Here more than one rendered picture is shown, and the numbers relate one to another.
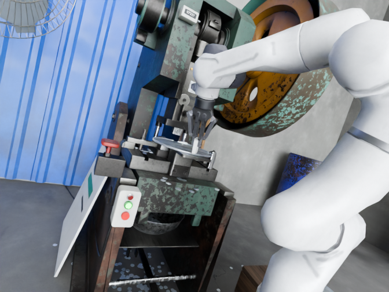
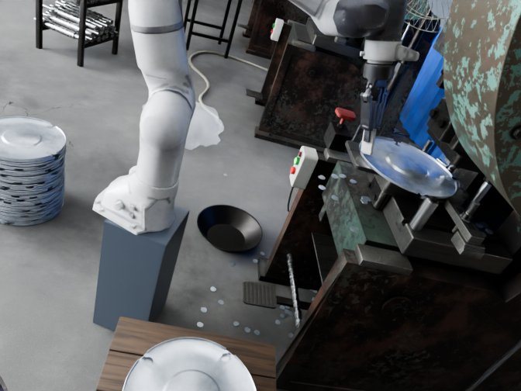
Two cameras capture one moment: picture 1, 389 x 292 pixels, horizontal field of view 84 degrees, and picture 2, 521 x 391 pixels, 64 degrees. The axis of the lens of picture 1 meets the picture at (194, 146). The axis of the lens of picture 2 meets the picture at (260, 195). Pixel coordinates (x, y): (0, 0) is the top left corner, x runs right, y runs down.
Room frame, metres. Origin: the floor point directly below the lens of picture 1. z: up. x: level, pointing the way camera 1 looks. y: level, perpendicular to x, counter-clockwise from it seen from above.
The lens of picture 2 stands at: (0.93, -1.10, 1.25)
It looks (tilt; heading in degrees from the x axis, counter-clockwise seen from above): 34 degrees down; 104
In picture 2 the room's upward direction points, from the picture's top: 21 degrees clockwise
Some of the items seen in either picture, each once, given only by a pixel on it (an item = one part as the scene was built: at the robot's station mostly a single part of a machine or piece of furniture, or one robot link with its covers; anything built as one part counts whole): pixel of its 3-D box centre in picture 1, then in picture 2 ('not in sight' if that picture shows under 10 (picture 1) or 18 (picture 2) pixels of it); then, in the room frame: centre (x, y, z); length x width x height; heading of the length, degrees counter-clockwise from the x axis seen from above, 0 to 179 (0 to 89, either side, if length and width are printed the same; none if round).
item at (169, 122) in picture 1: (177, 126); (463, 152); (1.13, 0.11, 0.86); 0.20 x 0.16 x 0.05; 118
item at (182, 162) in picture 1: (182, 163); (381, 180); (0.98, 0.03, 0.72); 0.25 x 0.14 x 0.14; 28
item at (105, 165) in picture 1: (106, 178); (331, 150); (0.78, 0.28, 0.62); 0.10 x 0.06 x 0.20; 118
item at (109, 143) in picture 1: (107, 150); (342, 122); (0.77, 0.30, 0.72); 0.07 x 0.06 x 0.08; 28
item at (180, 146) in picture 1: (182, 146); (407, 164); (1.02, 0.05, 0.78); 0.29 x 0.29 x 0.01
